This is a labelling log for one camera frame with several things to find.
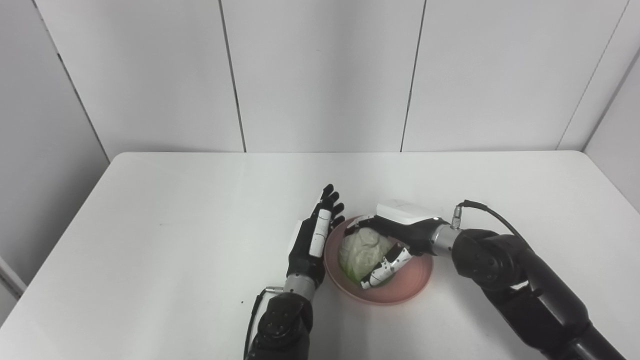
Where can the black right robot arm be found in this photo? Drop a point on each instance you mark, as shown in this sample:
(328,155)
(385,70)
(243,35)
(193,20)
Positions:
(500,265)

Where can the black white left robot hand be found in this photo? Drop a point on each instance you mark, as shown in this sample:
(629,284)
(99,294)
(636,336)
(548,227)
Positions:
(302,255)

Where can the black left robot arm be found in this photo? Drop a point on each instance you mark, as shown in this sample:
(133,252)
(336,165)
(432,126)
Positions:
(282,325)

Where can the green white cabbage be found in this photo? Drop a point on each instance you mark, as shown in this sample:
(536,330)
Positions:
(362,252)

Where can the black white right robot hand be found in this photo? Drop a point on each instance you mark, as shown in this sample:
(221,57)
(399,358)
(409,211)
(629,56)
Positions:
(410,227)

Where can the pink round plate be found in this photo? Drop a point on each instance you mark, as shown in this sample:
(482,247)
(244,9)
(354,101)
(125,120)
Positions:
(410,282)

